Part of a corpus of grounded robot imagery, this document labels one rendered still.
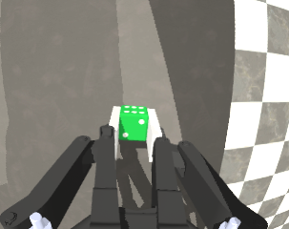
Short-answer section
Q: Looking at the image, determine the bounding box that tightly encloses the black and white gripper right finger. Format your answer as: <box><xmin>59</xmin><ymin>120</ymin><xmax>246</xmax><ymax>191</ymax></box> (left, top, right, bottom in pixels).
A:
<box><xmin>147</xmin><ymin>109</ymin><xmax>268</xmax><ymax>229</ymax></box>

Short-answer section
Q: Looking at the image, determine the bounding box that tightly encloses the green die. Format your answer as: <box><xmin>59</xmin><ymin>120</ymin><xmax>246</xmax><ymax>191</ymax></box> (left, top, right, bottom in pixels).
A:
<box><xmin>118</xmin><ymin>105</ymin><xmax>149</xmax><ymax>141</ymax></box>

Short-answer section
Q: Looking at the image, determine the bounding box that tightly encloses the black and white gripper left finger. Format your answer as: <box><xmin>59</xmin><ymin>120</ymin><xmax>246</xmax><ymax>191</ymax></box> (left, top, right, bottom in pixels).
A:
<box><xmin>0</xmin><ymin>107</ymin><xmax>121</xmax><ymax>229</ymax></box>

